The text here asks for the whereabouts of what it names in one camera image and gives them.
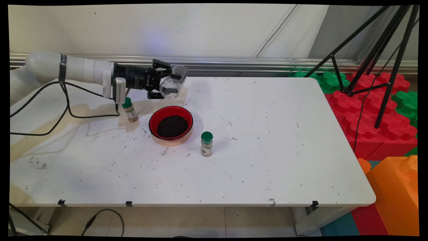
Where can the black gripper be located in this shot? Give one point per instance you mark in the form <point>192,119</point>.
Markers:
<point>137,77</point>

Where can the clear plastic jar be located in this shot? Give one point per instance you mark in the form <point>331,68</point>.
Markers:
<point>174,82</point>

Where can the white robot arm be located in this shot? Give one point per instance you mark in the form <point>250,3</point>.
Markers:
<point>43,65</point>

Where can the red bowl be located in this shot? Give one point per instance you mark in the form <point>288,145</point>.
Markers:
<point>154,119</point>

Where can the green-capped brown spice bottle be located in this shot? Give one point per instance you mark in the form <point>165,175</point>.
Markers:
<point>131,113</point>

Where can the black granules in bowl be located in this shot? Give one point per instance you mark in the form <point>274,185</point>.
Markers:
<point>172,127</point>

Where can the green-capped grey spice bottle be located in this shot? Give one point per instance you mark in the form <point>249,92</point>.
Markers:
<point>207,147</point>

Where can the green building block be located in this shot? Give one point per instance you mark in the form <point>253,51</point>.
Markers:
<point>331,82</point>
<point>406,103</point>

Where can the white table leg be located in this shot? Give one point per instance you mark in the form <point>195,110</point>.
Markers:
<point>317,221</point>

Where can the teal floor mat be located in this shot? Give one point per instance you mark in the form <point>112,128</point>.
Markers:
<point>339,226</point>

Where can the black tripod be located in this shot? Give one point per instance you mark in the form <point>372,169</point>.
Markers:
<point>396,67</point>

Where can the large orange building block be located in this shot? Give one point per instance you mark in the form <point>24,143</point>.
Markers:
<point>394,194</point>

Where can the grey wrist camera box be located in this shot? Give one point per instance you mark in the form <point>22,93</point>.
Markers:
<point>119,88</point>

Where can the aluminium rail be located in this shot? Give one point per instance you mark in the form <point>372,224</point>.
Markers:
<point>234,63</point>

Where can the grey metal table frame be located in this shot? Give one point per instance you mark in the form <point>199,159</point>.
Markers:
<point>30,229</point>

